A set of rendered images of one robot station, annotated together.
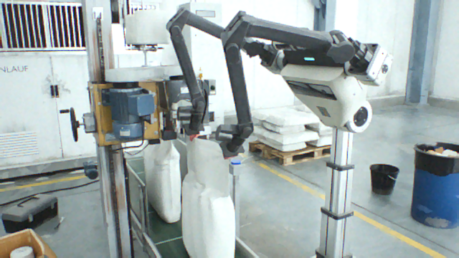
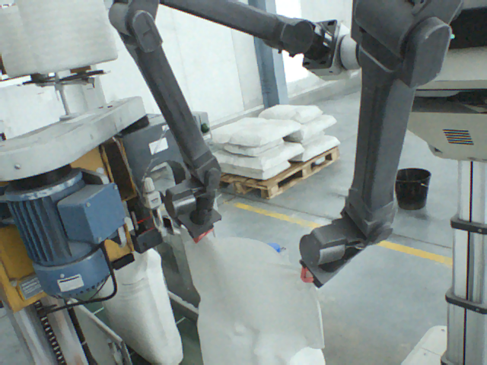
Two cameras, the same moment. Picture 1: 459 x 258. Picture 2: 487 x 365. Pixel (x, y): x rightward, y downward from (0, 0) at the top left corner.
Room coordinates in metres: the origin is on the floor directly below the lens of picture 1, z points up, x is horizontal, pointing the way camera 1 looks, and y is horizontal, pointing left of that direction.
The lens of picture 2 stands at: (0.80, 0.28, 1.55)
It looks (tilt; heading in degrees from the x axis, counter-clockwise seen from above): 21 degrees down; 348
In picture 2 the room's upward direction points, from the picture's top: 10 degrees counter-clockwise
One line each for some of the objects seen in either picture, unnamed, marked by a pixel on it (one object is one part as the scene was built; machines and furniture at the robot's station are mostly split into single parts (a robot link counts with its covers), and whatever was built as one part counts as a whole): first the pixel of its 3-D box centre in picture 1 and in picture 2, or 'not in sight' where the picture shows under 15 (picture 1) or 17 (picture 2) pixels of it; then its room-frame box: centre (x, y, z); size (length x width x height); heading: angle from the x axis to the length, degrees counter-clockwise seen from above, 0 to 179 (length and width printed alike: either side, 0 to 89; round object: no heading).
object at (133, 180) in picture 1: (126, 188); (74, 327); (2.38, 0.76, 0.54); 1.05 x 0.02 x 0.41; 29
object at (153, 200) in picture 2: (175, 117); (154, 204); (1.90, 0.31, 1.14); 0.05 x 0.04 x 0.16; 119
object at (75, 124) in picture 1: (73, 125); not in sight; (1.77, 0.82, 1.13); 0.18 x 0.11 x 0.18; 29
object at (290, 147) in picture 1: (280, 141); (253, 166); (4.81, -0.67, 0.20); 0.66 x 0.44 x 0.12; 29
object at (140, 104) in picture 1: (141, 107); (94, 217); (1.63, 0.42, 1.25); 0.10 x 0.08 x 0.12; 144
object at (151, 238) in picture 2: (168, 134); (144, 237); (1.94, 0.36, 1.04); 0.08 x 0.06 x 0.05; 119
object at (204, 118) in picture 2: (209, 87); (196, 127); (2.08, 0.13, 1.29); 0.08 x 0.05 x 0.09; 29
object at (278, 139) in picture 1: (292, 135); (268, 155); (4.67, -0.80, 0.32); 0.66 x 0.43 x 0.15; 121
